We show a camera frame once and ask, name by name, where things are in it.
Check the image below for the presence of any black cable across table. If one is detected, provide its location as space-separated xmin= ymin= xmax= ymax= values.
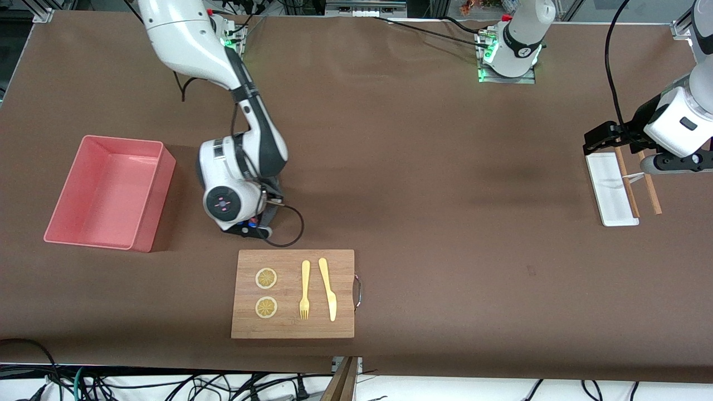
xmin=372 ymin=16 xmax=494 ymax=51

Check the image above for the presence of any pink plastic bin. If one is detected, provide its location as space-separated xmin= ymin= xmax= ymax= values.
xmin=43 ymin=135 xmax=177 ymax=253

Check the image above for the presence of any black right base cable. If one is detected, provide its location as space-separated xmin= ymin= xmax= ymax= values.
xmin=214 ymin=0 xmax=265 ymax=34

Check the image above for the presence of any orange background object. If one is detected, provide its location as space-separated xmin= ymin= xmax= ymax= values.
xmin=460 ymin=0 xmax=505 ymax=16

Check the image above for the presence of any thick black cable loop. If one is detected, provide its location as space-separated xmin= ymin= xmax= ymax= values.
xmin=0 ymin=338 xmax=61 ymax=401

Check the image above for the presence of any small metal bracket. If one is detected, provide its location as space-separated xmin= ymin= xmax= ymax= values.
xmin=331 ymin=356 xmax=364 ymax=374

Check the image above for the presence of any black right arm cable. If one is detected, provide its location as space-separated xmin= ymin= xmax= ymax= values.
xmin=172 ymin=70 xmax=202 ymax=103

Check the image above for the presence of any yellow plastic knife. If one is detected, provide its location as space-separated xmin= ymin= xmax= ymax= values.
xmin=318 ymin=257 xmax=338 ymax=322

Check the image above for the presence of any white rectangular tray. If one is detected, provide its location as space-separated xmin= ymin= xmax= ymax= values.
xmin=585 ymin=152 xmax=640 ymax=227

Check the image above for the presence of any teal cable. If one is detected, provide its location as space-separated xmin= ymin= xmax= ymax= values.
xmin=72 ymin=366 xmax=90 ymax=401

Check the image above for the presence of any wooden cutting board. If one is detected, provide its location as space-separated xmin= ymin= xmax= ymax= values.
xmin=231 ymin=249 xmax=355 ymax=339

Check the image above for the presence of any wooden plank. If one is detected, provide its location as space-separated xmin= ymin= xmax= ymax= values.
xmin=320 ymin=356 xmax=360 ymax=401

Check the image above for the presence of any yellow plastic fork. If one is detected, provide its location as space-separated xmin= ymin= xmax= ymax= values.
xmin=299 ymin=260 xmax=311 ymax=320

